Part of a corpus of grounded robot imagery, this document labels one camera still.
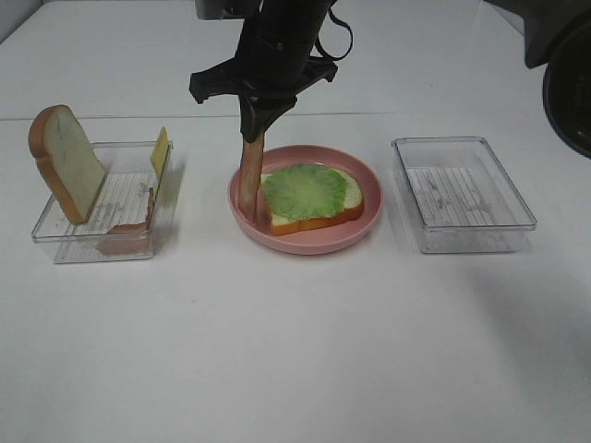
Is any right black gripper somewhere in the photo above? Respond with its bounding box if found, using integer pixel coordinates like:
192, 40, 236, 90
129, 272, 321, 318
189, 18, 337, 142

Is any bacon strip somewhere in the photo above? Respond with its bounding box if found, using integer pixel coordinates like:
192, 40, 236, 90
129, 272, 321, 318
96, 187, 155, 256
237, 132, 265, 222

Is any green lettuce leaf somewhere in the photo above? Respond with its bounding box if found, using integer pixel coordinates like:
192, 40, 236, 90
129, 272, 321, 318
261, 163, 347, 221

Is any bread slice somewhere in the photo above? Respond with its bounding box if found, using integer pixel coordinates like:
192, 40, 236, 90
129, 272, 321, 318
28, 104, 106, 224
259, 163, 365, 236

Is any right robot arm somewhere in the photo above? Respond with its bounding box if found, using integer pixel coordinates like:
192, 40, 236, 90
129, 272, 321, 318
189, 1, 590, 157

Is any yellow cheese slice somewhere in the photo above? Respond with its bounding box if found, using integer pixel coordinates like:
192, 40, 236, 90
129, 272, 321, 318
150, 126, 170, 201

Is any pink round plate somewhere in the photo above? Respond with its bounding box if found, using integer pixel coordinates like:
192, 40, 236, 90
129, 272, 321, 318
228, 145, 383, 255

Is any left clear plastic container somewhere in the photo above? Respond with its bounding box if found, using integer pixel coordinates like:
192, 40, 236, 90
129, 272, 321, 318
31, 141, 178, 264

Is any clear plastic container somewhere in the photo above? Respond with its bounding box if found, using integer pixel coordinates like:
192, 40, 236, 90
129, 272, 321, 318
391, 137, 537, 254
31, 141, 178, 264

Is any right clear plastic container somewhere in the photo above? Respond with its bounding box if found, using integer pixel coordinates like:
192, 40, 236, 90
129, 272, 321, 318
391, 137, 537, 254

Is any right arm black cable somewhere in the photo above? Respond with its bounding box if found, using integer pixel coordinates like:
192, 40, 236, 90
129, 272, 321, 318
313, 0, 355, 62

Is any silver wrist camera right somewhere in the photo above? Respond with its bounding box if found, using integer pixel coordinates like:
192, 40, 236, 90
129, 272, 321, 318
194, 0, 245, 20

